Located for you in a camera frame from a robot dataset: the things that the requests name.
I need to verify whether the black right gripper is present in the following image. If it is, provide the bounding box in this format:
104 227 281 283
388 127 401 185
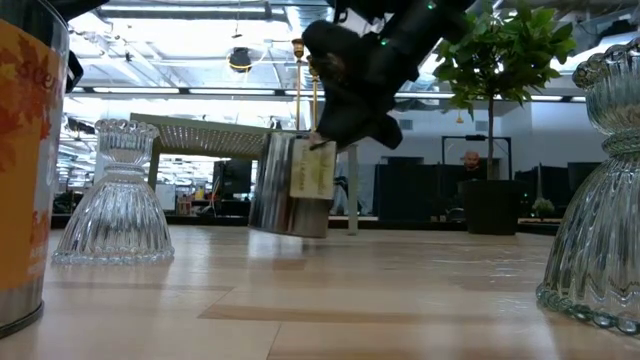
302 20 404 151

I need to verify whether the short brass candlestick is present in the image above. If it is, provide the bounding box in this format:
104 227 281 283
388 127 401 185
307 53 322 134

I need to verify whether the vanilla cake paper tag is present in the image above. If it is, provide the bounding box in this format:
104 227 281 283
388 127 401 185
288 137 338 201

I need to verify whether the tall brass candlestick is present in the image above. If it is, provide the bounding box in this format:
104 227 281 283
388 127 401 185
292 38 306 132

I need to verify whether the silver ribbed candle tin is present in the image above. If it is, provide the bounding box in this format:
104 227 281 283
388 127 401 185
248 130 335 239

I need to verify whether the clear ribbed glass candle holder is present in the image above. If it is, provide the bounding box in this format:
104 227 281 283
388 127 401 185
535 37 640 337
51 118 175 266

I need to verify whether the orange label candle tin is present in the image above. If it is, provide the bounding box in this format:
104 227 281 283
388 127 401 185
0 0 70 341

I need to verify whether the black office partition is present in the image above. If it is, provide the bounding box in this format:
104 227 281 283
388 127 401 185
374 157 436 221

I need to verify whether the person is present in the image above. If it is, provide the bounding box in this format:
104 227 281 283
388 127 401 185
457 150 489 181

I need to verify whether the black background monitor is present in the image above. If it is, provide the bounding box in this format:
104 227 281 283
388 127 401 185
212 159 254 201

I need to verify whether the black round ceiling fixture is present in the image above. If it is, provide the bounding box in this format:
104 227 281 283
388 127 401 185
228 47 253 75

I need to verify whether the green plant in black pot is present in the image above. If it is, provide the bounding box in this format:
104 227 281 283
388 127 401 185
432 0 579 236

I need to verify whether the small background potted plant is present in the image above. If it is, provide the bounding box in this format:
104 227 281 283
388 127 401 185
532 197 556 221

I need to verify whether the black metal frame stand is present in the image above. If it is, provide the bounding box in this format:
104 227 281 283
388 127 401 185
441 134 514 181

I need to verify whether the silver round ventilation duct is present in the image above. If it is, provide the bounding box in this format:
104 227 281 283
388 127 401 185
287 4 334 91

